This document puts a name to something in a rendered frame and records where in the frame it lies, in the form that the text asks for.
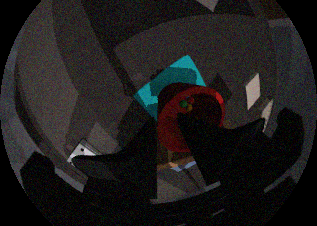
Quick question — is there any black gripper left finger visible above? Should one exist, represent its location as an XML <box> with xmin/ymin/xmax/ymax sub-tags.
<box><xmin>71</xmin><ymin>118</ymin><xmax>158</xmax><ymax>199</ymax></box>

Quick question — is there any tan curved bar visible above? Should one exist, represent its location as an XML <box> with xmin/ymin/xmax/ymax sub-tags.
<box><xmin>156</xmin><ymin>119</ymin><xmax>237</xmax><ymax>170</ymax></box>

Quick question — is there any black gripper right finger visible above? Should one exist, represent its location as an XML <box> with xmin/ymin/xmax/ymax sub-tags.
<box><xmin>178</xmin><ymin>112</ymin><xmax>265</xmax><ymax>186</ymax></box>

